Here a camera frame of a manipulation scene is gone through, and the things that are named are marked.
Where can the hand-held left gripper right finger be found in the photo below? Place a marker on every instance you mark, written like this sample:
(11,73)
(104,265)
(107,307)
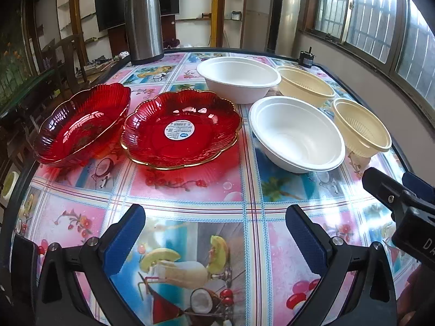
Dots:
(306,241)

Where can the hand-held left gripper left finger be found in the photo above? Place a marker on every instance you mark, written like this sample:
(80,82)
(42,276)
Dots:
(124,241)

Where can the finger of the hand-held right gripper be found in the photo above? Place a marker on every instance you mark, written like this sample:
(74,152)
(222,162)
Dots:
(421,188)
(382,186)

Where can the white foam bowl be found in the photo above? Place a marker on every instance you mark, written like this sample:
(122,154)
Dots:
(299,135)
(238,81)

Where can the deep red glass plate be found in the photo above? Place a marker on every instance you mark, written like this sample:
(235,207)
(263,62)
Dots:
(76,132)

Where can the red plate with round sticker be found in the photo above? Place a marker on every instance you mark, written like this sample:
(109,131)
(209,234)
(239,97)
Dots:
(200,142)

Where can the cream plastic colander bowl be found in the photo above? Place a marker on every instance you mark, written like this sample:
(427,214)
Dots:
(360,125)
(306,85)

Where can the printed plastic tablecloth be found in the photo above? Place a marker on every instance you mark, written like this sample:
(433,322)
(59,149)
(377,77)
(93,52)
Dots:
(204,207)

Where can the small black motor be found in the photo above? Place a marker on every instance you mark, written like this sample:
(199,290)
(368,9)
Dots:
(307,59)

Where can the barred window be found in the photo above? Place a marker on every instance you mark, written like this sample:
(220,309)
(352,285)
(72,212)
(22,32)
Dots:
(370,10)

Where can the green topped table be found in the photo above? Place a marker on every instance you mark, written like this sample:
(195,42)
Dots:
(30,85)

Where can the dark wooden chair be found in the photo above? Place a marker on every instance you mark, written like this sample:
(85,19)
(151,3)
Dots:
(69,61)

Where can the white round column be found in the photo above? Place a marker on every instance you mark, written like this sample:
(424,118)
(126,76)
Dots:
(287,10)

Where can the framed flower painting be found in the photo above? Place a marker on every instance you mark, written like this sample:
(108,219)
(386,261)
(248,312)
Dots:
(13,57)

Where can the stainless steel thermos jug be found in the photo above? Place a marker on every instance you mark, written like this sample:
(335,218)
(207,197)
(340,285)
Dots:
(144,23)

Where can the black flat television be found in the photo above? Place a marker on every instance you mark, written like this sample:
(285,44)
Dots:
(112,6)

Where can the wall shelf unit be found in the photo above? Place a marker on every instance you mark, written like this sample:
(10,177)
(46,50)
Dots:
(234,17)

